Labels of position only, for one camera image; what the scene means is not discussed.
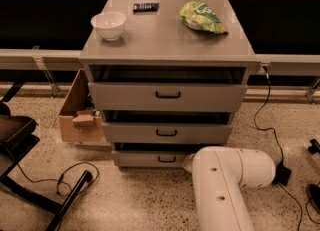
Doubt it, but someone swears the grey drawer cabinet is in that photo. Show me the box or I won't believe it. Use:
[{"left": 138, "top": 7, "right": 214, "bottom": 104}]
[{"left": 79, "top": 0, "right": 261, "bottom": 169}]

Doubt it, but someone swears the black chair base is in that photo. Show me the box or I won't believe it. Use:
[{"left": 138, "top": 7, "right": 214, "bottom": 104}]
[{"left": 0, "top": 82, "right": 93, "bottom": 231}]

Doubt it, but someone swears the cardboard box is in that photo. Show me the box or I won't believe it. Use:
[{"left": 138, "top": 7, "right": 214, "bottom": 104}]
[{"left": 59, "top": 69, "right": 103, "bottom": 143}]

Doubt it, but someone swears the grey bottom drawer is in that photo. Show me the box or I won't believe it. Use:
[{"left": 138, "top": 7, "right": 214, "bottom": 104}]
[{"left": 112, "top": 143, "right": 206, "bottom": 168}]

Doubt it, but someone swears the black stand base right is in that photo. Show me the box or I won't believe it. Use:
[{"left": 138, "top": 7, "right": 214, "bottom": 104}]
[{"left": 306, "top": 139, "right": 320, "bottom": 213}]

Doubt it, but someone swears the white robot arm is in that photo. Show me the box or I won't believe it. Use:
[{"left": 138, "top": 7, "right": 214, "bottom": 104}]
[{"left": 182, "top": 146, "right": 275, "bottom": 231}]

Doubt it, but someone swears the metal railing frame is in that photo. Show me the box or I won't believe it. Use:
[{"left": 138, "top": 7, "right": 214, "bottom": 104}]
[{"left": 0, "top": 0, "right": 320, "bottom": 104}]

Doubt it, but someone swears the grey top drawer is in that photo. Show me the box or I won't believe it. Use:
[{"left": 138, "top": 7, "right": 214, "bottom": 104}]
[{"left": 89, "top": 65, "right": 247, "bottom": 112}]

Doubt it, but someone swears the grey drawer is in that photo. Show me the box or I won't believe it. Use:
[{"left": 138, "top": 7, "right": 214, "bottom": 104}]
[
  {"left": 103, "top": 110, "right": 232, "bottom": 144},
  {"left": 89, "top": 65, "right": 247, "bottom": 112},
  {"left": 112, "top": 143, "right": 206, "bottom": 168}
]

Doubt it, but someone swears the green chip bag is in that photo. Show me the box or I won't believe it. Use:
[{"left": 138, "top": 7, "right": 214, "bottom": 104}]
[{"left": 179, "top": 1, "right": 227, "bottom": 35}]

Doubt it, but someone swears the black power adapter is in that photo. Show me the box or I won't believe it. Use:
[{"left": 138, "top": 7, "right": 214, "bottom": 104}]
[{"left": 272, "top": 163, "right": 291, "bottom": 186}]

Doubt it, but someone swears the black adapter cable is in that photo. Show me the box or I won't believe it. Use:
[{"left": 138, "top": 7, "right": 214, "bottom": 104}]
[{"left": 253, "top": 64, "right": 304, "bottom": 231}]

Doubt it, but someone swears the white bowl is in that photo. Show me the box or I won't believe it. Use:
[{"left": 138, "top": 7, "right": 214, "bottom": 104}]
[{"left": 91, "top": 11, "right": 127, "bottom": 41}]

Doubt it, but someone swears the grey middle drawer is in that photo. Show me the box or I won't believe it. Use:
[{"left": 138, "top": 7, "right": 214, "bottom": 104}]
[{"left": 103, "top": 110, "right": 232, "bottom": 144}]

